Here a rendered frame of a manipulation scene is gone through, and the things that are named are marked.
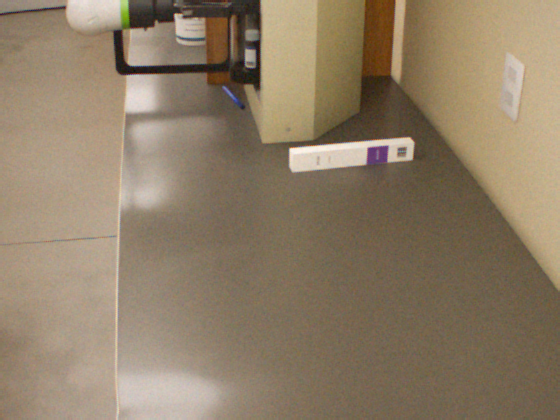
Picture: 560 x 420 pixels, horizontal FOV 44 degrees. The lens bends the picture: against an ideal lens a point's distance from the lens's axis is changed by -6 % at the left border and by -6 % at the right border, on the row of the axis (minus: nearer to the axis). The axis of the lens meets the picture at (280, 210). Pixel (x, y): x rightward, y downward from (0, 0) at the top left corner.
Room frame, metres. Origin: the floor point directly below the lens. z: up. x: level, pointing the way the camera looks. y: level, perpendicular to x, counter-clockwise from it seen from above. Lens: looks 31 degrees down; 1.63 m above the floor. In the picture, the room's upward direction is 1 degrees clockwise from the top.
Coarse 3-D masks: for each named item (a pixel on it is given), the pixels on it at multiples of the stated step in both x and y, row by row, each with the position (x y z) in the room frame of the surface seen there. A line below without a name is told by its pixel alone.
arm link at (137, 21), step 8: (128, 0) 1.49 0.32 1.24; (136, 0) 1.49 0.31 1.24; (144, 0) 1.50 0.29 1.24; (152, 0) 1.50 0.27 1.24; (136, 8) 1.49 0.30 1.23; (144, 8) 1.49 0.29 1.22; (152, 8) 1.49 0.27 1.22; (136, 16) 1.49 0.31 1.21; (144, 16) 1.49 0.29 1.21; (152, 16) 1.49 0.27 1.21; (136, 24) 1.49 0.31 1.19; (144, 24) 1.50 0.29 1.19; (152, 24) 1.50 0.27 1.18
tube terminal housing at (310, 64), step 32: (288, 0) 1.43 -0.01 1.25; (320, 0) 1.45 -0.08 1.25; (352, 0) 1.55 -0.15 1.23; (288, 32) 1.43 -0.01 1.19; (320, 32) 1.45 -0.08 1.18; (352, 32) 1.56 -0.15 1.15; (288, 64) 1.43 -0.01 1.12; (320, 64) 1.46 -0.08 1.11; (352, 64) 1.56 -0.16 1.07; (256, 96) 1.51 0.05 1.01; (288, 96) 1.43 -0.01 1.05; (320, 96) 1.46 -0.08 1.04; (352, 96) 1.57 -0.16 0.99; (288, 128) 1.43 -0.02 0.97; (320, 128) 1.46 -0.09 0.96
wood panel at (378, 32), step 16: (368, 0) 1.84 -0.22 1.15; (384, 0) 1.85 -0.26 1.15; (368, 16) 1.84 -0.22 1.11; (384, 16) 1.85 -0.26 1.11; (368, 32) 1.84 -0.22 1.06; (384, 32) 1.85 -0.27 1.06; (368, 48) 1.84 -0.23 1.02; (384, 48) 1.85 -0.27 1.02; (368, 64) 1.84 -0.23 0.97; (384, 64) 1.85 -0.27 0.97; (208, 80) 1.77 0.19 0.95; (224, 80) 1.78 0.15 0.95
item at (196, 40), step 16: (176, 16) 1.72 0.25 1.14; (128, 32) 1.71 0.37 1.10; (144, 32) 1.71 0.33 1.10; (160, 32) 1.71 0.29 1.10; (176, 32) 1.72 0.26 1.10; (192, 32) 1.72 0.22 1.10; (208, 32) 1.72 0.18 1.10; (224, 32) 1.72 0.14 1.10; (128, 48) 1.71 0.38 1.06; (144, 48) 1.71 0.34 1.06; (160, 48) 1.71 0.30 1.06; (176, 48) 1.72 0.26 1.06; (192, 48) 1.72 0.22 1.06; (208, 48) 1.72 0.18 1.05; (224, 48) 1.72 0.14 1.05; (144, 64) 1.71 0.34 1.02; (160, 64) 1.71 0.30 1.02; (176, 64) 1.71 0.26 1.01
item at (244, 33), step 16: (240, 0) 1.53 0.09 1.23; (256, 0) 1.52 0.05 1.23; (240, 16) 1.53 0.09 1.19; (256, 16) 1.53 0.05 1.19; (240, 32) 1.53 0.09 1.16; (256, 32) 1.53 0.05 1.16; (240, 48) 1.53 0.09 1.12; (256, 48) 1.53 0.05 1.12; (240, 64) 1.53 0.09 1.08; (256, 64) 1.53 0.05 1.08
